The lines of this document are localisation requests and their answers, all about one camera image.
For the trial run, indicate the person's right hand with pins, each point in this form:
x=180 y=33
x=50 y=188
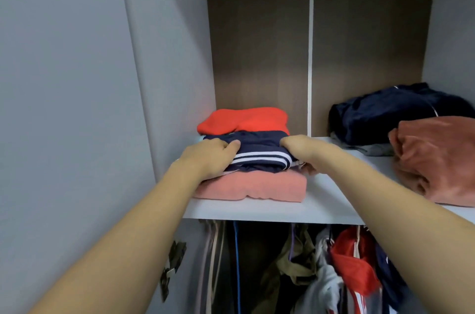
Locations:
x=308 y=150

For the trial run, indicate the person's left hand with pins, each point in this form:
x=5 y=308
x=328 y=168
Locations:
x=211 y=158

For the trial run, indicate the shiny navy track pants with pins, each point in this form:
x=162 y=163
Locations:
x=260 y=150

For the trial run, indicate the pink pajama shirt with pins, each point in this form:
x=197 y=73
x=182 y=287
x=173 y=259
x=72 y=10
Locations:
x=252 y=185

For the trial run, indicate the red garment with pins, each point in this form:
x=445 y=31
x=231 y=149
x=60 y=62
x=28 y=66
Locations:
x=245 y=120

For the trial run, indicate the grey drawstring shorts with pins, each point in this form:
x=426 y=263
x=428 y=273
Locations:
x=367 y=148

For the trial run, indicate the navy velvet pyjama top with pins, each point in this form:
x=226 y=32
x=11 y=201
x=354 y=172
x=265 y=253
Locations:
x=378 y=113

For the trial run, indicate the khaki and black jacket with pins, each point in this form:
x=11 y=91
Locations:
x=286 y=265

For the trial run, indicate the white wardrobe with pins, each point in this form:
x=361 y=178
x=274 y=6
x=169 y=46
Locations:
x=178 y=42

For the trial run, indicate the red and white jacket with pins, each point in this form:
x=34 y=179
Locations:
x=355 y=265

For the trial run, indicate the brown velvet garment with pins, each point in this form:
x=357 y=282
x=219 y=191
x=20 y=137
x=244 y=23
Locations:
x=438 y=154

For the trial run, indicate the white jacket with red stripes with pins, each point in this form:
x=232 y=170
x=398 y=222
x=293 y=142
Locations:
x=323 y=291

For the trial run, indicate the white wardrobe door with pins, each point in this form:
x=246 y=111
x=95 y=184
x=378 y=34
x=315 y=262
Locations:
x=67 y=102

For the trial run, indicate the person's left forearm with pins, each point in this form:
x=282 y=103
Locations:
x=119 y=250

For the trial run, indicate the person's right forearm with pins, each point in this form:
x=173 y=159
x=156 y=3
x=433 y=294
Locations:
x=408 y=228

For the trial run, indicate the metal door hinge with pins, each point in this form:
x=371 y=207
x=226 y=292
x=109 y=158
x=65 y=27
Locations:
x=173 y=269

